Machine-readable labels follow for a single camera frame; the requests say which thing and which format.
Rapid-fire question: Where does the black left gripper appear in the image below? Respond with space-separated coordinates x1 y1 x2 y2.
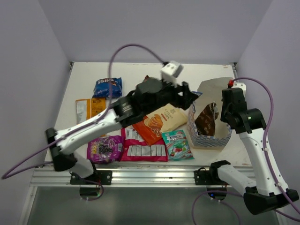
143 75 198 113

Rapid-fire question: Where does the blue checkered paper bag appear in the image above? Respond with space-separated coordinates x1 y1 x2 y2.
187 77 232 150

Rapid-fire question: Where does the brown sea salt chip bag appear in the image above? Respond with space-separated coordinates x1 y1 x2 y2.
195 102 219 136

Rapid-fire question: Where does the orange cream cassava chips bag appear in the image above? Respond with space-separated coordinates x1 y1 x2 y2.
132 104 187 145

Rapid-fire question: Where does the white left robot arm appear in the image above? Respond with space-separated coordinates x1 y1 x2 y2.
45 78 199 184

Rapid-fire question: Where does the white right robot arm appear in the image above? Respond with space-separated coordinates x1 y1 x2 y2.
209 88 299 215

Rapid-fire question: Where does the red torn chip bag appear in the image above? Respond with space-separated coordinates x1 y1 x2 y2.
143 75 152 82

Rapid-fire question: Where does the teal Fox's candy bag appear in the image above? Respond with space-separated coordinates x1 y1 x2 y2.
162 130 194 161

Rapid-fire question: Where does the pink snack bag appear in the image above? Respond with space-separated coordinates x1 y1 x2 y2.
120 128 168 162

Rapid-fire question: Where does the blue Doritos chip bag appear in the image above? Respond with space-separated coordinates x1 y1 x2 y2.
93 77 122 99

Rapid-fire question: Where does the purple grape candy bag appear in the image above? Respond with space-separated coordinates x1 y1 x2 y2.
87 135 123 164

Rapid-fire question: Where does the orange yellow snack packet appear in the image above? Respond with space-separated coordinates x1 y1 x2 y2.
75 98 106 124

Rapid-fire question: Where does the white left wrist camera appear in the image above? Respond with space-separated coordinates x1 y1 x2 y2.
160 61 183 86

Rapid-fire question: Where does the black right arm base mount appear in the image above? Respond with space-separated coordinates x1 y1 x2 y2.
194 167 226 186

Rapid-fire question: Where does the aluminium table frame rail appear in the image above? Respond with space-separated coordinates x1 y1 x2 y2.
32 62 258 188

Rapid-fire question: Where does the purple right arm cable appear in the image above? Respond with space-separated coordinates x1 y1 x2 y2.
191 77 300 225

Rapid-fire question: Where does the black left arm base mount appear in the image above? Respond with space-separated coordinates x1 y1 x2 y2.
69 170 113 185

